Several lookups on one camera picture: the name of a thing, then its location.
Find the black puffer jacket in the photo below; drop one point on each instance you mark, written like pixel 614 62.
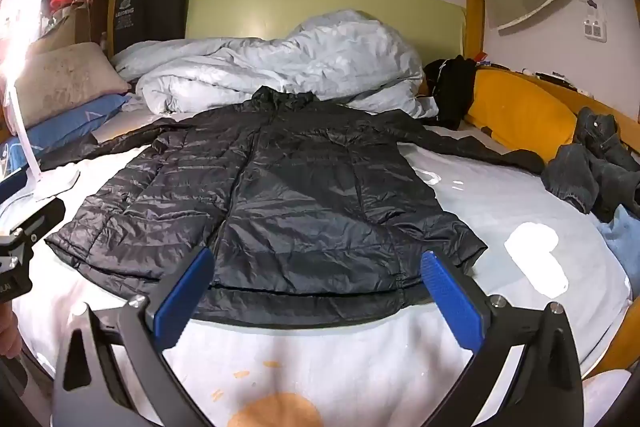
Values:
pixel 280 187

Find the green headboard panel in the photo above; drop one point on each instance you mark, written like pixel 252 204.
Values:
pixel 300 7

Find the wooden bunk bed frame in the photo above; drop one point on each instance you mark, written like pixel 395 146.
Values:
pixel 472 7

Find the dark grey denim clothes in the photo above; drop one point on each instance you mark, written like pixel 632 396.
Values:
pixel 595 167

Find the white desk lamp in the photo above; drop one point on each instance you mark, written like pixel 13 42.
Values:
pixel 50 184

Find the white wall power strip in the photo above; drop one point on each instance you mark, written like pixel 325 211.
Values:
pixel 595 24

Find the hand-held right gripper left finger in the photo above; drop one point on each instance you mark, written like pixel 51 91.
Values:
pixel 184 299

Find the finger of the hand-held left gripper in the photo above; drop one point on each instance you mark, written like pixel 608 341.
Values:
pixel 42 219
pixel 12 188

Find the black garment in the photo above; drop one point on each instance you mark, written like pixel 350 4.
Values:
pixel 452 89

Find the grey printed bed sheet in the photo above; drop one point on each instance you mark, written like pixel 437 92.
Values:
pixel 500 217

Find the yellow bolster pillow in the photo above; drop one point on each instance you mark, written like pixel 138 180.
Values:
pixel 520 109

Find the light blue duvet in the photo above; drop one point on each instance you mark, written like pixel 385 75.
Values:
pixel 280 62

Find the person's left hand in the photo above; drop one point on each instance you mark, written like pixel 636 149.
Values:
pixel 7 332

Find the flat black item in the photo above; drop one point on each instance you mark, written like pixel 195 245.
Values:
pixel 552 79

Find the light blue cloth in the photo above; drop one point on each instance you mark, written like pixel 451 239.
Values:
pixel 622 239

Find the beige pillow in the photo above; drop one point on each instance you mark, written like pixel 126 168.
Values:
pixel 67 79

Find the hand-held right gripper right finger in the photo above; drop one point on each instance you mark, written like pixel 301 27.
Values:
pixel 450 302

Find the blue pillow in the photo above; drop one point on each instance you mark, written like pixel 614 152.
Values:
pixel 75 122

